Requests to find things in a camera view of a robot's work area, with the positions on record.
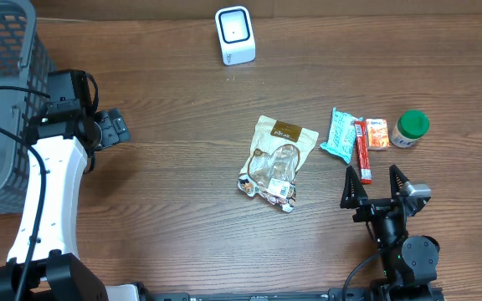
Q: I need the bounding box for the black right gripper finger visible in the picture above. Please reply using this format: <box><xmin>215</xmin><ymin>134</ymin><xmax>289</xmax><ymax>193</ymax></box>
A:
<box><xmin>340</xmin><ymin>166</ymin><xmax>368</xmax><ymax>209</ymax></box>
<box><xmin>389</xmin><ymin>165</ymin><xmax>409</xmax><ymax>199</ymax></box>

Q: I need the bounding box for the green lid jar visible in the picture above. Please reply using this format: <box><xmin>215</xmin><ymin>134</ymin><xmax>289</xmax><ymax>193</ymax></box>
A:
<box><xmin>390</xmin><ymin>110</ymin><xmax>430</xmax><ymax>148</ymax></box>

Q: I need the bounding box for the teal tissue packet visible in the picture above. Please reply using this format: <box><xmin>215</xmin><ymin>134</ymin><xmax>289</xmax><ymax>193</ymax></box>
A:
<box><xmin>320</xmin><ymin>107</ymin><xmax>363</xmax><ymax>164</ymax></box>

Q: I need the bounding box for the red white snack packet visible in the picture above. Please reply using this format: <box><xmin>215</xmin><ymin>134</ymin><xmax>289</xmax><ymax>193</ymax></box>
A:
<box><xmin>354</xmin><ymin>120</ymin><xmax>372</xmax><ymax>184</ymax></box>

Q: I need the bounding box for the white brown snack bag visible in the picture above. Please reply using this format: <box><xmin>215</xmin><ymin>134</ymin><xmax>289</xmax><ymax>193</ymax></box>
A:
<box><xmin>238</xmin><ymin>115</ymin><xmax>319</xmax><ymax>213</ymax></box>

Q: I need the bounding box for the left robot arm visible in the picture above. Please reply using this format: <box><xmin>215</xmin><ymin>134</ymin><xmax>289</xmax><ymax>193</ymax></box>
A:
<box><xmin>0</xmin><ymin>69</ymin><xmax>150</xmax><ymax>300</ymax></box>

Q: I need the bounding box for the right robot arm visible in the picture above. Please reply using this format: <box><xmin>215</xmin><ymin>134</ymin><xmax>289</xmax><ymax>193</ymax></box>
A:
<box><xmin>338</xmin><ymin>165</ymin><xmax>444</xmax><ymax>301</ymax></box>

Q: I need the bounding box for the white barcode scanner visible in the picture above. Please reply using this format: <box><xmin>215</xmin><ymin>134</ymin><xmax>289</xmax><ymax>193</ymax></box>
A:
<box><xmin>215</xmin><ymin>6</ymin><xmax>256</xmax><ymax>66</ymax></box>

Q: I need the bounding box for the grey plastic mesh basket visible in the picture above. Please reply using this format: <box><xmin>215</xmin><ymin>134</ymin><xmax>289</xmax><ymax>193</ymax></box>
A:
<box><xmin>0</xmin><ymin>0</ymin><xmax>56</xmax><ymax>214</ymax></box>

